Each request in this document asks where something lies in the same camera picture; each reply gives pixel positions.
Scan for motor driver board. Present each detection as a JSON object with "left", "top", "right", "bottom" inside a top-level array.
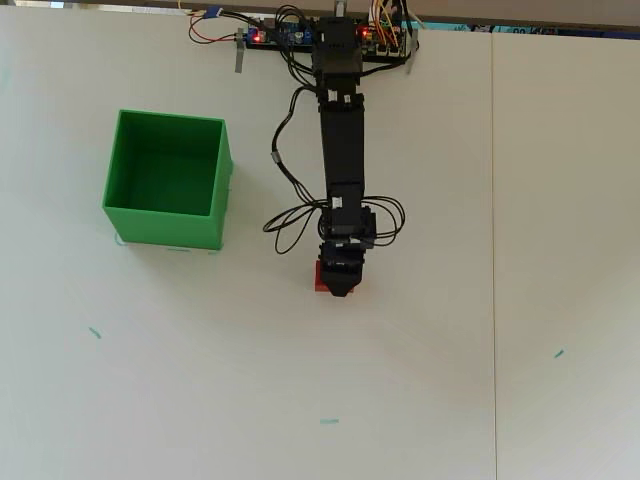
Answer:
[{"left": 360, "top": 24, "right": 407, "bottom": 57}]

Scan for coloured jumper wires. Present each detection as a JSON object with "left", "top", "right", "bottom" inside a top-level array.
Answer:
[{"left": 367, "top": 0, "right": 409, "bottom": 51}]

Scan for thin red wire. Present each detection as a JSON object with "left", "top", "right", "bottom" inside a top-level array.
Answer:
[{"left": 188, "top": 9, "right": 239, "bottom": 44}]

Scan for green square bin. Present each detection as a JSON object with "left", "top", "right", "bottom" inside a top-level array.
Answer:
[{"left": 101, "top": 108, "right": 235, "bottom": 251}]

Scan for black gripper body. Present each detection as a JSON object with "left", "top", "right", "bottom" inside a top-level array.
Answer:
[{"left": 319, "top": 240, "right": 364, "bottom": 275}]

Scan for blue circuit board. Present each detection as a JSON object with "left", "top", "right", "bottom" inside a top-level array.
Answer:
[{"left": 245, "top": 22, "right": 316, "bottom": 49}]

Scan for red block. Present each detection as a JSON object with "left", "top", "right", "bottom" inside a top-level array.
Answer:
[{"left": 312, "top": 259, "right": 358, "bottom": 297}]

